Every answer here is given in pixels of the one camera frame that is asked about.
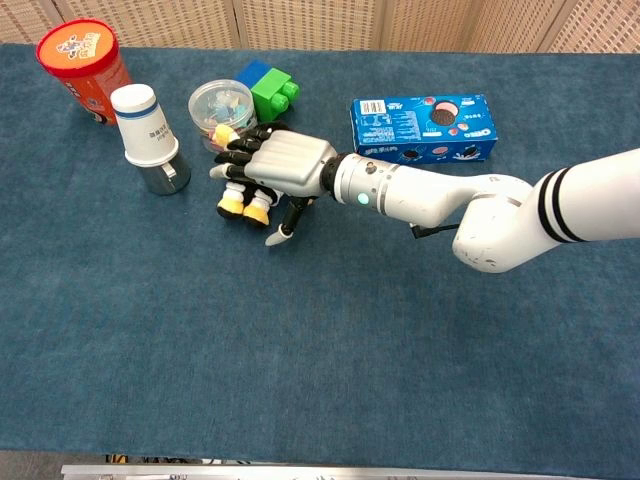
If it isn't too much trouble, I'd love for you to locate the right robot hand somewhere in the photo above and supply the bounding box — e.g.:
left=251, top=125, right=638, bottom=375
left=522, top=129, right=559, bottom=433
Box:
left=209, top=122, right=338, bottom=247

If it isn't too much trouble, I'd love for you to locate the black white plush doll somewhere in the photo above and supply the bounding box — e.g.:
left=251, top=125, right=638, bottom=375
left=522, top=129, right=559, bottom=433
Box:
left=209, top=121, right=284, bottom=230

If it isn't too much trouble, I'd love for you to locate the green toy building block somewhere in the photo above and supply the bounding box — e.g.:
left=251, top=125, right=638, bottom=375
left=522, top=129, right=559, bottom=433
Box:
left=250, top=67, right=301, bottom=120

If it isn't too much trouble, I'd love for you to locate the blue plastic building block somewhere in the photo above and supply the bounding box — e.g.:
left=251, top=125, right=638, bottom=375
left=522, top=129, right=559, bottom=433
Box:
left=234, top=60, right=272, bottom=92

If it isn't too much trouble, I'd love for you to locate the clear round plastic jar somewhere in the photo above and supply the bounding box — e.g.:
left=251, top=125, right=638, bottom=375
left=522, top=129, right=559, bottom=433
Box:
left=187, top=78, right=258, bottom=153

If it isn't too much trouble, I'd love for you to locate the stainless steel cup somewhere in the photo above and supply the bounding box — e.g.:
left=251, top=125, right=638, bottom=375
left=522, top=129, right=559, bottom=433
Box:
left=140, top=152, right=192, bottom=197

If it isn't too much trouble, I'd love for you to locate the blue Oreo cookie box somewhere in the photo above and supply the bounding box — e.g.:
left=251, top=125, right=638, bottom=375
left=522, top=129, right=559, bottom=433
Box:
left=349, top=92, right=499, bottom=165

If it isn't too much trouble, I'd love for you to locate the woven folding screen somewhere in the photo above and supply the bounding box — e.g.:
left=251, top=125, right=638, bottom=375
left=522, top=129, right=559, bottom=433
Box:
left=0, top=0, right=640, bottom=54

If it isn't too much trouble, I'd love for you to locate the white paper cup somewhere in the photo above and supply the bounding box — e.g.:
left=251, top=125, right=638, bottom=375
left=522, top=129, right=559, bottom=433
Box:
left=109, top=83, right=180, bottom=168

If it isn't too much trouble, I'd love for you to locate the teal table cloth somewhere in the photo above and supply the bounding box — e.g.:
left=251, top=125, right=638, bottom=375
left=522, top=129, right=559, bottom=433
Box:
left=0, top=42, right=640, bottom=480

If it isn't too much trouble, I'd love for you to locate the red cylindrical snack canister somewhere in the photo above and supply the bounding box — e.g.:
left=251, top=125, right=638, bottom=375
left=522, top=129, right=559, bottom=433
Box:
left=35, top=19, right=133, bottom=127

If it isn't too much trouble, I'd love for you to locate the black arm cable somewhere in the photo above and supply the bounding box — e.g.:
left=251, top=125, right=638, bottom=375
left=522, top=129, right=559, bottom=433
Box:
left=408, top=222, right=460, bottom=240

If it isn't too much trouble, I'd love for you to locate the silver metal rail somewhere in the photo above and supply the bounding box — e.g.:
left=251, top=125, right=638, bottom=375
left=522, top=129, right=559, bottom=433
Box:
left=60, top=463, right=571, bottom=480

